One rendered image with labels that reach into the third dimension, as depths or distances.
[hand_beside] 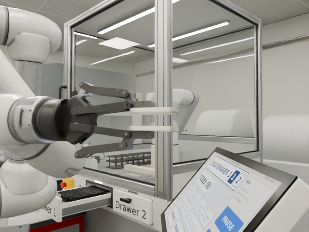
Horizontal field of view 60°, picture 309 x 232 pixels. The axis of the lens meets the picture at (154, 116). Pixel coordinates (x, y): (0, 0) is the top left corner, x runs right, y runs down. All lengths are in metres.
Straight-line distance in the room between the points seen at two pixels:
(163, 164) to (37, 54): 0.67
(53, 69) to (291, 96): 3.26
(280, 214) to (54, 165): 0.46
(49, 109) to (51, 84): 1.88
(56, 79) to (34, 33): 1.33
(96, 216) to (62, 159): 1.09
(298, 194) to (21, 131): 0.47
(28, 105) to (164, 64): 0.80
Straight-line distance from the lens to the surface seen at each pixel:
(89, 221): 1.78
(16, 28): 1.06
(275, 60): 4.52
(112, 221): 1.57
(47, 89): 2.34
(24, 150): 0.60
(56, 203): 1.40
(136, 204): 1.35
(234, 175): 0.67
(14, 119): 0.52
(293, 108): 4.32
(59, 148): 0.63
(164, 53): 1.22
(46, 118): 0.48
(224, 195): 0.64
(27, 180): 1.11
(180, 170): 1.25
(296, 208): 0.50
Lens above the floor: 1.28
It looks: 1 degrees up
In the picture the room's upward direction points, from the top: straight up
